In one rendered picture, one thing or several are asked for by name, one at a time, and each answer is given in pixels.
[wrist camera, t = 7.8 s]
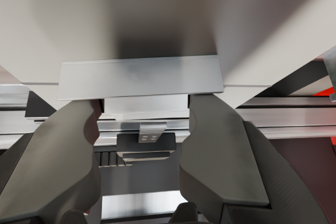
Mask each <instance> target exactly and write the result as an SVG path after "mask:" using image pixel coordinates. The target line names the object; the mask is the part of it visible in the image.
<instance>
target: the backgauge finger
mask: <svg viewBox="0 0 336 224"><path fill-rule="evenodd" d="M166 128H167V122H166V121H162V122H140V128H139V133H123V134H117V135H116V153H117V154H118V155H119V156H120V157H122V158H123V160H124V161H125V162H131V161H150V160H164V159H167V158H169V157H170V153H172V152H174V151H176V150H177V147H176V134H175V132H164V130H165V129H166Z"/></svg>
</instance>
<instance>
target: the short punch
mask: <svg viewBox="0 0 336 224"><path fill-rule="evenodd" d="M185 202H188V201H186V200H185V199H184V198H183V197H182V196H181V194H180V190H171V191H158V192H145V193H132V194H120V195H107V196H102V216H101V220H100V224H164V223H168V222H169V220H170V219H171V217H172V215H173V213H174V212H175V210H176V208H177V206H178V205H179V204H180V203H185ZM197 213H198V222H202V213H201V212H199V211H198V210H197Z"/></svg>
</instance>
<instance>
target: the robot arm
mask: <svg viewBox="0 0 336 224"><path fill-rule="evenodd" d="M187 108H188V109H189V132H190V135H189V136H188V137H187V138H185V139H184V140H183V142H182V146H181V152H180V159H179V192H180V194H181V196H182V197H183V198H184V199H185V200H186V201H188V202H182V203H180V204H179V205H178V206H177V208H176V210H175V211H174V213H173V215H172V216H171V218H170V220H169V222H168V223H158V224H332V223H331V221H330V219H329V217H328V215H327V213H326V212H325V210H324V208H323V206H322V205H321V203H320V202H319V200H318V198H317V197H316V195H315V194H314V192H313V191H312V189H311V188H310V187H309V185H308V184H307V183H306V181H305V180H304V179H303V177H302V176H301V175H300V174H299V173H298V171H297V170H296V169H295V168H294V167H293V166H292V165H291V164H290V163H289V161H288V160H287V159H286V158H285V157H284V156H283V155H282V154H281V153H280V152H279V151H278V150H277V148H276V147H275V146H274V145H273V144H272V143H271V142H270V141H269V140H268V139H267V138H266V137H265V135H264V134H263V133H262V132H261V131H260V130H259V129H258V128H257V127H256V126H255V125H254V124H253V122H252V121H245V120H244V119H243V118H242V117H241V116H240V115H239V114H238V113H237V112H236V111H235V110H234V109H233V108H232V107H231V106H230V105H228V104H227V103H226V102H224V101H223V100H222V99H220V98H219V97H217V96H215V95H214V94H212V93H206V94H188V96H187ZM102 113H105V99H85V100H72V101H71V102H69V103H68V104H66V105H65V106H63V107H62V108H60V109H59V110H57V111H56V112H55V113H53V114H52V115H51V116H50V117H48V118H47V119H46V120H45V121H44V122H43V123H42V124H41V125H40V126H39V127H38V128H37V129H36V130H35V131H34V132H30V133H25V134H24V135H23V136H22V137H20V138H19V139H18V140H17V141H16V142H15V143H14V144H13V145H12V146H11V147H10V148H9V149H8V150H7V151H6V152H5V153H3V154H2V155H1V156H0V224H88V223H87V220H86V218H85V216H84V215H89V214H90V210H91V207H92V206H93V205H95V204H96V203H97V201H98V200H99V198H100V196H101V172H100V169H99V165H98V162H97V159H96V155H95V152H94V148H93V146H94V144H95V142H96V140H97V139H98V138H99V136H100V131H99V128H98V124H97V121H98V119H99V117H100V116H101V115H102ZM198 211H199V212H201V213H202V214H203V216H204V217H205V218H206V219H207V220H208V222H202V221H198Z"/></svg>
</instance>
